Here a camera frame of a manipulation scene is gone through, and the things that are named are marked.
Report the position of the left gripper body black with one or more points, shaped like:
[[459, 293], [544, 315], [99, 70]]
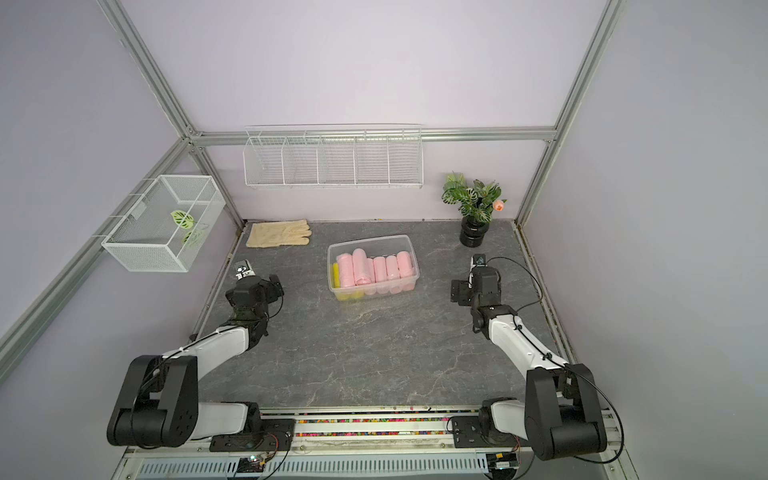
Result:
[[271, 292]]

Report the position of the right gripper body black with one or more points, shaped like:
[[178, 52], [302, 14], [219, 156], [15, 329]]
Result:
[[466, 292]]

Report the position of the pink roll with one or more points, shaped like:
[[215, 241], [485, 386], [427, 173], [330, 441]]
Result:
[[392, 268], [405, 264], [345, 267], [380, 269], [361, 267]]

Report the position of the yellow trash bag roll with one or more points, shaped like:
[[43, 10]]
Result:
[[350, 296], [335, 276]]

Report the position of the clear plastic storage box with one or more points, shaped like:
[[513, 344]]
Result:
[[374, 247]]

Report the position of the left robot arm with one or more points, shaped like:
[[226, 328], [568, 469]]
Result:
[[159, 405]]

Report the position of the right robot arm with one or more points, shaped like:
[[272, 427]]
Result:
[[561, 414]]

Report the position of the beige cloth glove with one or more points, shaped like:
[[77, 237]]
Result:
[[276, 234]]

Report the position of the potted green plant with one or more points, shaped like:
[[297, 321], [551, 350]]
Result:
[[476, 202]]

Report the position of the green leaf in basket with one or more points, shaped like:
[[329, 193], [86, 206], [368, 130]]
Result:
[[183, 219]]

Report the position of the white mesh basket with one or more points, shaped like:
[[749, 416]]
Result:
[[146, 239]]

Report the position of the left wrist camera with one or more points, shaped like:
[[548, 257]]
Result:
[[244, 271]]

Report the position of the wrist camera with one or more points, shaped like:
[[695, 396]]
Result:
[[244, 271], [478, 261]]

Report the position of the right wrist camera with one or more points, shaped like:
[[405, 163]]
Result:
[[478, 261]]

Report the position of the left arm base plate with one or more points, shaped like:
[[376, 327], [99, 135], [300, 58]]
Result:
[[271, 435]]

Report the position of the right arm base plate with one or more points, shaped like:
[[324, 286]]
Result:
[[466, 432]]

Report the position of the white wire wall shelf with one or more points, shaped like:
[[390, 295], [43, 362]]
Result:
[[334, 156]]

